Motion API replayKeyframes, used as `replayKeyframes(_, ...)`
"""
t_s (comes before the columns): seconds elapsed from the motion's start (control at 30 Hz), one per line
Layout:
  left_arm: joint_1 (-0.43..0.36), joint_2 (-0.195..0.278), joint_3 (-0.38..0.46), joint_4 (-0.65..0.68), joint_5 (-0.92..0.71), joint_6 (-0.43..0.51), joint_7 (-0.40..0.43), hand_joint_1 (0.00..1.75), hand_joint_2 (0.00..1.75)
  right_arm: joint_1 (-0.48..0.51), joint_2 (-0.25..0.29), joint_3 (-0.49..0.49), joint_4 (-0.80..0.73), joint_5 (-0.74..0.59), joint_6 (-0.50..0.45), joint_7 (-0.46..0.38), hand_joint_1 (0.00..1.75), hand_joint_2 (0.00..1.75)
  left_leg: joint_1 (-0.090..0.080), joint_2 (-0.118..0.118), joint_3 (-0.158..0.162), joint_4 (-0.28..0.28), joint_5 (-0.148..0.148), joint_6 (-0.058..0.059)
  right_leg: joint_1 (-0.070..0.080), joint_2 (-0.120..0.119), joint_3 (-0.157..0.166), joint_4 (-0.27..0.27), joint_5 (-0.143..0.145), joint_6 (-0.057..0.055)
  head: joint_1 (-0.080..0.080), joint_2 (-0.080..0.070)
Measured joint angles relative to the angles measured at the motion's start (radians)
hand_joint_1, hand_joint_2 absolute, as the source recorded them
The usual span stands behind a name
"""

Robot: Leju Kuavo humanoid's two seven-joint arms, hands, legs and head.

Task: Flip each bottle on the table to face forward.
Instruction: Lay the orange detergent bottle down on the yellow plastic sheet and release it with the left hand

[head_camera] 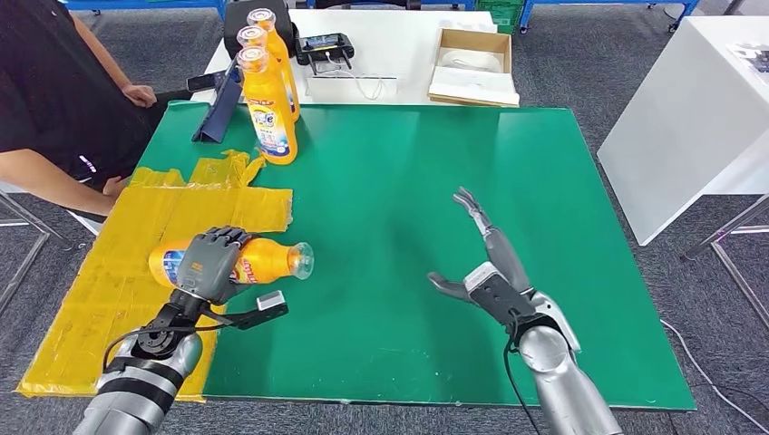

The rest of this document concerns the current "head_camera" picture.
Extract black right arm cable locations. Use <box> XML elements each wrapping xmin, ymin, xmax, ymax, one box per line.
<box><xmin>503</xmin><ymin>318</ymin><xmax>542</xmax><ymax>435</ymax></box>

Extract orange detergent bottle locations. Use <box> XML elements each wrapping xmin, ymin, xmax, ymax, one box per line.
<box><xmin>148</xmin><ymin>237</ymin><xmax>316</xmax><ymax>289</ymax></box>
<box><xmin>246</xmin><ymin>6</ymin><xmax>302</xmax><ymax>123</ymax></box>
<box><xmin>236</xmin><ymin>46</ymin><xmax>300</xmax><ymax>166</ymax></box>
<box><xmin>236</xmin><ymin>24</ymin><xmax>284</xmax><ymax>79</ymax></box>

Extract black chair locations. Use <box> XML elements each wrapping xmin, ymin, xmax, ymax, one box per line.
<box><xmin>315</xmin><ymin>0</ymin><xmax>422</xmax><ymax>12</ymax></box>

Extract green plastic crate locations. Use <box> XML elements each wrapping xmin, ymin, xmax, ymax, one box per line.
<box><xmin>475</xmin><ymin>0</ymin><xmax>528</xmax><ymax>34</ymax></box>

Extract white charging cable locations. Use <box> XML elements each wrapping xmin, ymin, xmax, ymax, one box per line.
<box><xmin>325</xmin><ymin>53</ymin><xmax>387</xmax><ymax>102</ymax></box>

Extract white side table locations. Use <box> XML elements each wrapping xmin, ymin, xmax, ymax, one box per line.
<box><xmin>598</xmin><ymin>15</ymin><xmax>769</xmax><ymax>247</ymax></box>

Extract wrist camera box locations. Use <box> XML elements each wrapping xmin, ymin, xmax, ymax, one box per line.
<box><xmin>463</xmin><ymin>262</ymin><xmax>539</xmax><ymax>328</ymax></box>
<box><xmin>204</xmin><ymin>291</ymin><xmax>289</xmax><ymax>332</ymax></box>

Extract yellow taped sheet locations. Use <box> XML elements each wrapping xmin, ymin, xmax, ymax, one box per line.
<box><xmin>16</xmin><ymin>150</ymin><xmax>295</xmax><ymax>403</ymax></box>

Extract tablet in blue case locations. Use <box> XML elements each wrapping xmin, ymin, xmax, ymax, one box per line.
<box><xmin>191</xmin><ymin>63</ymin><xmax>243</xmax><ymax>144</ymax></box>

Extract small dark parts pile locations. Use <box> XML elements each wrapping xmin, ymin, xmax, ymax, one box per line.
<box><xmin>726</xmin><ymin>42</ymin><xmax>769</xmax><ymax>73</ymax></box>

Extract person's left hand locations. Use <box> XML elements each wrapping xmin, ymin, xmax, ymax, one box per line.
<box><xmin>122</xmin><ymin>83</ymin><xmax>159</xmax><ymax>110</ymax></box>

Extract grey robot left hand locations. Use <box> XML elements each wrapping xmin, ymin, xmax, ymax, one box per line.
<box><xmin>175</xmin><ymin>226</ymin><xmax>257</xmax><ymax>306</ymax></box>

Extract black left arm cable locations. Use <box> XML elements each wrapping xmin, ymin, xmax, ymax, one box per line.
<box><xmin>102</xmin><ymin>324</ymin><xmax>232</xmax><ymax>373</ymax></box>

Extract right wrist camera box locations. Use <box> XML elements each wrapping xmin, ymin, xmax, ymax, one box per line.
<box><xmin>463</xmin><ymin>262</ymin><xmax>539</xmax><ymax>328</ymax></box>

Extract dark smartphone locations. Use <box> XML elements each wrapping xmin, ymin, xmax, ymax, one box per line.
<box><xmin>186</xmin><ymin>71</ymin><xmax>229</xmax><ymax>93</ymax></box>

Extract white desk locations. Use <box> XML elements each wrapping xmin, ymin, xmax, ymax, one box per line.
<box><xmin>191</xmin><ymin>8</ymin><xmax>519</xmax><ymax>108</ymax></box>

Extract person's right hand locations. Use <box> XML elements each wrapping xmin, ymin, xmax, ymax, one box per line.
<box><xmin>102</xmin><ymin>175</ymin><xmax>131</xmax><ymax>199</ymax></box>

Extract black zip case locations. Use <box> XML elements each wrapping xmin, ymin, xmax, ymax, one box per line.
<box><xmin>223</xmin><ymin>0</ymin><xmax>297</xmax><ymax>60</ymax></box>

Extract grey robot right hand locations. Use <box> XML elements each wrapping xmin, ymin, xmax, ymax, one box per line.
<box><xmin>427</xmin><ymin>186</ymin><xmax>536</xmax><ymax>305</ymax></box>

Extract white round item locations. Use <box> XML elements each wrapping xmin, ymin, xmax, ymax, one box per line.
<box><xmin>439</xmin><ymin>49</ymin><xmax>504</xmax><ymax>75</ymax></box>

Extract person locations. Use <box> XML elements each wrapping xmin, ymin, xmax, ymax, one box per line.
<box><xmin>0</xmin><ymin>0</ymin><xmax>193</xmax><ymax>218</ymax></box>

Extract blue metal rack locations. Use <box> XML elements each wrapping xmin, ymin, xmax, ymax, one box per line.
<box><xmin>519</xmin><ymin>0</ymin><xmax>703</xmax><ymax>33</ymax></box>
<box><xmin>60</xmin><ymin>0</ymin><xmax>229</xmax><ymax>16</ymax></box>

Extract green table board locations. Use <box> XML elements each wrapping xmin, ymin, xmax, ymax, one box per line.
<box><xmin>136</xmin><ymin>101</ymin><xmax>698</xmax><ymax>412</ymax></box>

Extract open cardboard box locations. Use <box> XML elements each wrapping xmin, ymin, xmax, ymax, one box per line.
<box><xmin>427</xmin><ymin>27</ymin><xmax>521</xmax><ymax>110</ymax></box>

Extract metal chair frame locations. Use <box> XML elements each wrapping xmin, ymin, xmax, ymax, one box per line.
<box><xmin>0</xmin><ymin>191</ymin><xmax>73</xmax><ymax>319</ymax></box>

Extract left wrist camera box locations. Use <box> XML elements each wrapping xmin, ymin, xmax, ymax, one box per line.
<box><xmin>204</xmin><ymin>291</ymin><xmax>289</xmax><ymax>332</ymax></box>

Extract white flat box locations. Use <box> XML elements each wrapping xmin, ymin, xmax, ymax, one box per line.
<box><xmin>305</xmin><ymin>76</ymin><xmax>399</xmax><ymax>102</ymax></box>

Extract metal table legs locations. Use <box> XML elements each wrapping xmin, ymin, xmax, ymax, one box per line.
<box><xmin>681</xmin><ymin>195</ymin><xmax>769</xmax><ymax>328</ymax></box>

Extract black remote controller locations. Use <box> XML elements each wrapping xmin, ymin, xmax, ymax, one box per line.
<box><xmin>294</xmin><ymin>33</ymin><xmax>355</xmax><ymax>76</ymax></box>

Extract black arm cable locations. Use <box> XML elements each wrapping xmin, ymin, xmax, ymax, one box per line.
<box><xmin>503</xmin><ymin>318</ymin><xmax>542</xmax><ymax>435</ymax></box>
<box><xmin>102</xmin><ymin>324</ymin><xmax>232</xmax><ymax>373</ymax></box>

